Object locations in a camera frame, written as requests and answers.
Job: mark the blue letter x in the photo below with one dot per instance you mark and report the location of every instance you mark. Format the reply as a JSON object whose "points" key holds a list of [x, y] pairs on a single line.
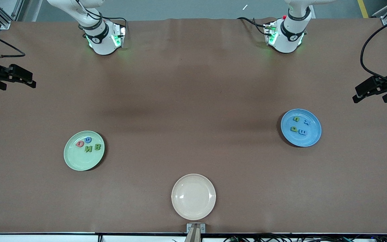
{"points": [[306, 122]]}

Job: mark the blue letter E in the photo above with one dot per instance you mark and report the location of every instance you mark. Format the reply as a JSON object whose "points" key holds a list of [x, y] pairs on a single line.
{"points": [[303, 132]]}

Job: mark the red letter Q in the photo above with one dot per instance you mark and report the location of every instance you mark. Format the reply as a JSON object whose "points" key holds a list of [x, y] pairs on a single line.
{"points": [[77, 144]]}

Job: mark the green letter p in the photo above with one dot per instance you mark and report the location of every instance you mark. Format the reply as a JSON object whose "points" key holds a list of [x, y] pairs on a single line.
{"points": [[294, 129]]}

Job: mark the blue letter G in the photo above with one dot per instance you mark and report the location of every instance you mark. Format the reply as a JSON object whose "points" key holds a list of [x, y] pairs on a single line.
{"points": [[85, 139]]}

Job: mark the green letter N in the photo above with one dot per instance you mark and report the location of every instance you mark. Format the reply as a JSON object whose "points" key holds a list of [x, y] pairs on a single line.
{"points": [[88, 148]]}

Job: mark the green letter B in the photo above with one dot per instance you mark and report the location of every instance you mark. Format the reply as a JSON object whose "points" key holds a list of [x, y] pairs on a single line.
{"points": [[97, 147]]}

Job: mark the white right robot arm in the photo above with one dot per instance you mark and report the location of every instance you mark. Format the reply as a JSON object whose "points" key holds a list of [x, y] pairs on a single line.
{"points": [[101, 42]]}

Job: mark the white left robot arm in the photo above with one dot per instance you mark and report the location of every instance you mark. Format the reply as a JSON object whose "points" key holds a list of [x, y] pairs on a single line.
{"points": [[289, 37]]}

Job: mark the blue plate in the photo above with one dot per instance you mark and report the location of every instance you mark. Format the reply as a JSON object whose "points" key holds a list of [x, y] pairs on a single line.
{"points": [[311, 139]]}

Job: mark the light green plate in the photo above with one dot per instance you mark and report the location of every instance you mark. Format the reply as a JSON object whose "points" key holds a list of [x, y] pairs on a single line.
{"points": [[79, 161]]}

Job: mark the brown table mat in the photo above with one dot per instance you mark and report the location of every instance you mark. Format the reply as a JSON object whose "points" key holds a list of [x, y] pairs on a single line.
{"points": [[193, 84]]}

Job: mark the beige plate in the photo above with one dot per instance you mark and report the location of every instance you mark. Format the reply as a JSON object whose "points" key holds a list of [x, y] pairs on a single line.
{"points": [[193, 196]]}

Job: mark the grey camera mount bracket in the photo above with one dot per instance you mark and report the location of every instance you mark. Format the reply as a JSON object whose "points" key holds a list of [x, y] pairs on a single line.
{"points": [[196, 228]]}

